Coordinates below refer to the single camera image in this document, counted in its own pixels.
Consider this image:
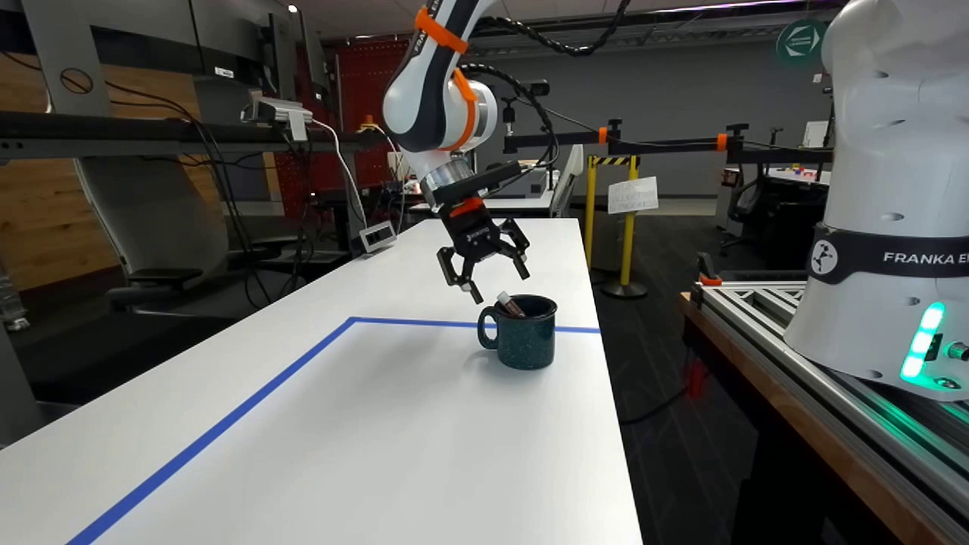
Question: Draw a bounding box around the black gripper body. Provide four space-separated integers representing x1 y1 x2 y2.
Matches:
443 193 507 260

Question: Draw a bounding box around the dark green mug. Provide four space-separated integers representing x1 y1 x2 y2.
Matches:
474 295 560 373

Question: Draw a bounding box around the white paper sign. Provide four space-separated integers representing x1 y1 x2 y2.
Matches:
605 176 663 219

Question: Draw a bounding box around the black bar with orange clamps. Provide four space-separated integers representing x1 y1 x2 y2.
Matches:
499 117 834 171

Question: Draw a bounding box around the red object on floor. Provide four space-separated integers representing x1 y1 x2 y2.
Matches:
684 356 713 407

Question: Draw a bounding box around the white power box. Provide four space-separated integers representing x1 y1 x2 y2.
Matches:
250 92 314 144

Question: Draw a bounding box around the wooden bench top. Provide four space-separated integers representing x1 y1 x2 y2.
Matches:
679 290 969 545

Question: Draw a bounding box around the round green sign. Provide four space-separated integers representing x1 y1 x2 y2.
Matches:
775 21 825 68

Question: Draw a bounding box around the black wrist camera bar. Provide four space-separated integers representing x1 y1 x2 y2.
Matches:
432 163 526 208

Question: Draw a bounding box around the small grey frame device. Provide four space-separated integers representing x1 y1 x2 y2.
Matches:
356 222 399 254

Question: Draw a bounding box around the yellow stanchion post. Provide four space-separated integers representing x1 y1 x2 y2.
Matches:
601 151 651 303
582 154 601 268

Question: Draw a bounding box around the white cable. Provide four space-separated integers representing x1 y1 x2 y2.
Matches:
305 117 372 241

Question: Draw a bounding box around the black floor cable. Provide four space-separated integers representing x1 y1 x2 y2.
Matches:
617 389 694 428

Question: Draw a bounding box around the aluminium rail frame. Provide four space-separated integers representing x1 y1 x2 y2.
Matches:
690 278 969 526

